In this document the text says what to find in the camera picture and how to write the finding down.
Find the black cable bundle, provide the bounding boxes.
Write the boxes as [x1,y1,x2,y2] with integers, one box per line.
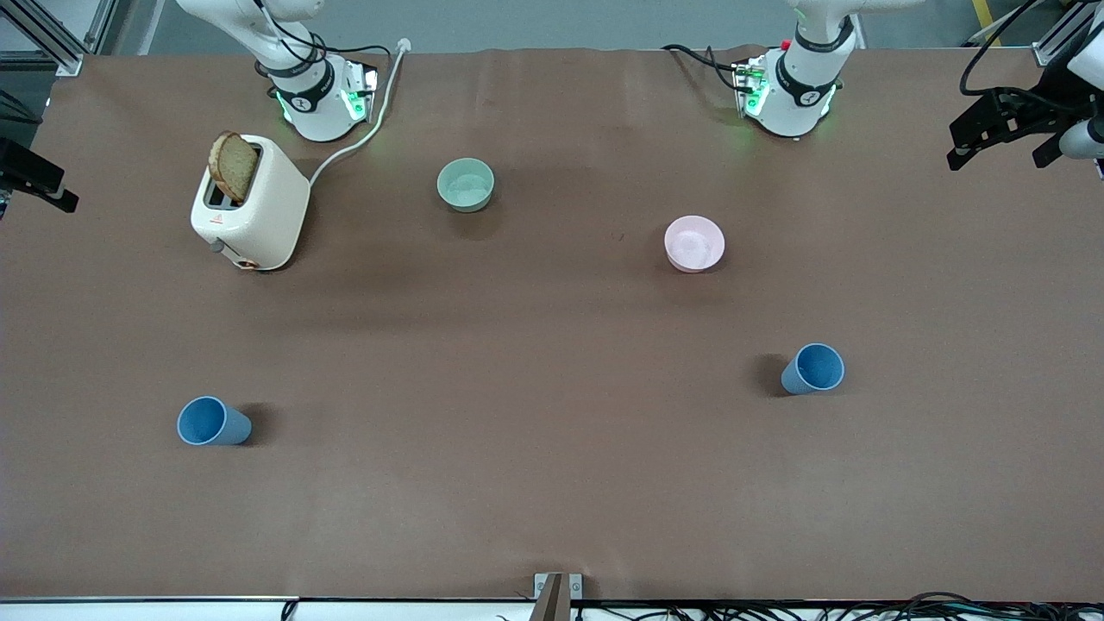
[496,591,1104,621]

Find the white toaster power cable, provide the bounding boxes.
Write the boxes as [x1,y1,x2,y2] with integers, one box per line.
[308,38,412,187]

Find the aluminium frame profile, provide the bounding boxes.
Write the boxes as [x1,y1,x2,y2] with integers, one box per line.
[1032,0,1104,67]
[0,0,117,77]

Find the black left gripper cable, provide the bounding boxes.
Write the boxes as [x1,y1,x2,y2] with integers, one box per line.
[959,0,1070,109]

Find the blue plastic cup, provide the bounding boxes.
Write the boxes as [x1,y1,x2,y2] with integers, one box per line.
[176,396,254,447]
[781,343,846,397]

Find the pink bowl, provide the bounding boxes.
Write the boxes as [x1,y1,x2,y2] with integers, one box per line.
[664,216,726,274]

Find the black left arm base cable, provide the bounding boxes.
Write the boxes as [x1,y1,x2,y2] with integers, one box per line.
[662,43,750,94]

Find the green bowl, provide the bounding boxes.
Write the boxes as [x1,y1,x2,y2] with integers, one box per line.
[436,158,496,213]

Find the brown bread slice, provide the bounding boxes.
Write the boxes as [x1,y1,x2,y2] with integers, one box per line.
[209,131,260,204]

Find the cream white toaster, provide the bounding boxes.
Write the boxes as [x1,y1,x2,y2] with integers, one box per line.
[190,134,311,273]

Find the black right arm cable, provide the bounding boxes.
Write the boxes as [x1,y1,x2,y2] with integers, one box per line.
[253,0,393,80]

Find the grey metal bracket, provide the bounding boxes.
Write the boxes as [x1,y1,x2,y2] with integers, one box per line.
[533,573,583,621]

